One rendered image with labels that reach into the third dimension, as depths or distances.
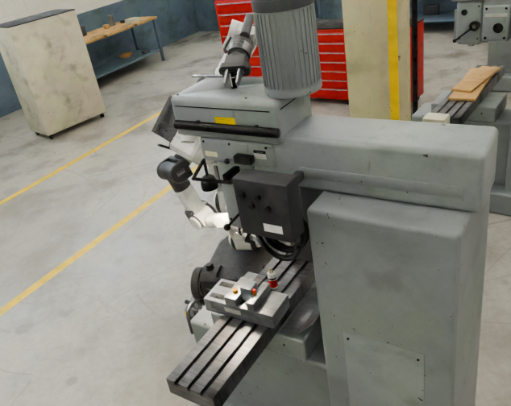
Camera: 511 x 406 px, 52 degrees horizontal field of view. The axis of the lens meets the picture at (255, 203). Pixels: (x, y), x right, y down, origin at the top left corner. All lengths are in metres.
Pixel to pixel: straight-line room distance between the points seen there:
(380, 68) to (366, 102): 0.26
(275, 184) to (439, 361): 0.84
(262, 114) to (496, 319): 2.35
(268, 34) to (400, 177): 0.61
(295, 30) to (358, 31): 1.92
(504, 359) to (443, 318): 1.66
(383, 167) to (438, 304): 0.47
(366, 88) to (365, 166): 2.01
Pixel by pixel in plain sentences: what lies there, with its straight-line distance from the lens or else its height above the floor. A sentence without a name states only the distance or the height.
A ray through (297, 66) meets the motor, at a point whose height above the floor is 1.99.
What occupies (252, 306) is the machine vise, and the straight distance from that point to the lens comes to 2.23.
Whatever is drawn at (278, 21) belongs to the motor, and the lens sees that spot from 1.72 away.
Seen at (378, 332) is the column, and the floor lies 1.09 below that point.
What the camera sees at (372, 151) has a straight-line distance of 1.70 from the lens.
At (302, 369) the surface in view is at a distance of 2.45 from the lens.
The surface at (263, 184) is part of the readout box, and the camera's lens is 1.61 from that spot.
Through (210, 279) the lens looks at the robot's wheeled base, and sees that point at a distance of 3.18.
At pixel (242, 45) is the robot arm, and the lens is 2.04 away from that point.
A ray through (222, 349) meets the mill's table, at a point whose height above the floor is 0.91.
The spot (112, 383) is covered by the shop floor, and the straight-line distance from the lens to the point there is 3.63.
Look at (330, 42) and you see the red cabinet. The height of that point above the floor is 0.83.
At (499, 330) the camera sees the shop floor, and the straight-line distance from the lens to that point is 3.62.
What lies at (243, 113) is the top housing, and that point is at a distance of 1.85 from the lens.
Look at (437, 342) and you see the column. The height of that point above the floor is 1.12.
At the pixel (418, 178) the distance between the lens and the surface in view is 1.69.
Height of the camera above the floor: 2.46
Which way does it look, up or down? 29 degrees down
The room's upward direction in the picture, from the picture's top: 10 degrees counter-clockwise
